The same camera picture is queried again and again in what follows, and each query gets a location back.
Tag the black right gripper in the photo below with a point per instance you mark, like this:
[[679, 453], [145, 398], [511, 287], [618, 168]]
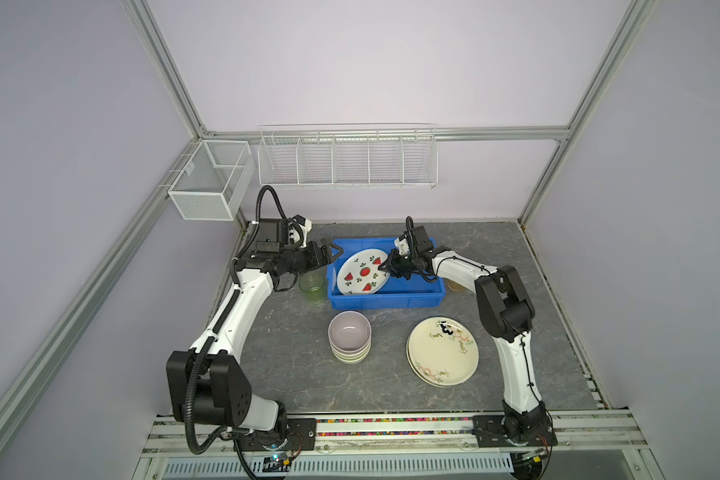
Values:
[[390, 266]]

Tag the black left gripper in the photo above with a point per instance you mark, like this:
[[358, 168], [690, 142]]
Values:
[[315, 260]]

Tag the watermelon pattern plate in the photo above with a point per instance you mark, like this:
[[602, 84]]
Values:
[[361, 274]]

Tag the cream floral plate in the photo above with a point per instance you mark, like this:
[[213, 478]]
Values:
[[442, 352]]

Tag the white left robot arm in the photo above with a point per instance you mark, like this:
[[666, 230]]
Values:
[[210, 394]]

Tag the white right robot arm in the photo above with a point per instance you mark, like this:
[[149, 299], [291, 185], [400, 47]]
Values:
[[506, 313]]

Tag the blue plastic bin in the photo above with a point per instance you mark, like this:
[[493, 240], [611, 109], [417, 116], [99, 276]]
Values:
[[396, 293]]

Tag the green glass cup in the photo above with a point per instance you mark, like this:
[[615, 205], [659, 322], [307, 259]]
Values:
[[312, 286]]

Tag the amber glass cup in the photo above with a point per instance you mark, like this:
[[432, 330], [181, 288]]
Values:
[[454, 286]]

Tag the purple top bowl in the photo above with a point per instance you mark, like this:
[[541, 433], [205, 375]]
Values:
[[349, 331]]

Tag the stacked lower bowls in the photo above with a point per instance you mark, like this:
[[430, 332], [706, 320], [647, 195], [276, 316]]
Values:
[[351, 358]]

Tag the small white mesh basket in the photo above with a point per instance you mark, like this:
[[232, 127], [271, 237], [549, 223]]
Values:
[[213, 181]]

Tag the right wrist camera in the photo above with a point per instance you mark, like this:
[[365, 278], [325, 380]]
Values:
[[414, 240]]

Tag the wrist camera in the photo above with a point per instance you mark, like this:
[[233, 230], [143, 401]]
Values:
[[279, 235], [414, 240]]

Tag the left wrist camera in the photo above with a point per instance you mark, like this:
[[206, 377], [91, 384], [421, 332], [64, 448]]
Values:
[[279, 235]]

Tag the long white wire basket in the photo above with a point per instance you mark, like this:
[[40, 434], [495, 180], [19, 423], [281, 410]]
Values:
[[336, 156]]

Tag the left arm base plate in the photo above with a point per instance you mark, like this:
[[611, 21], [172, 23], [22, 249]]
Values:
[[298, 433]]

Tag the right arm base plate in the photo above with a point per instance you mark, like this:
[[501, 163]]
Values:
[[492, 431]]

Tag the aluminium mounting rail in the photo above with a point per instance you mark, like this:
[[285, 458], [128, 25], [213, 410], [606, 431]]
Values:
[[430, 443]]

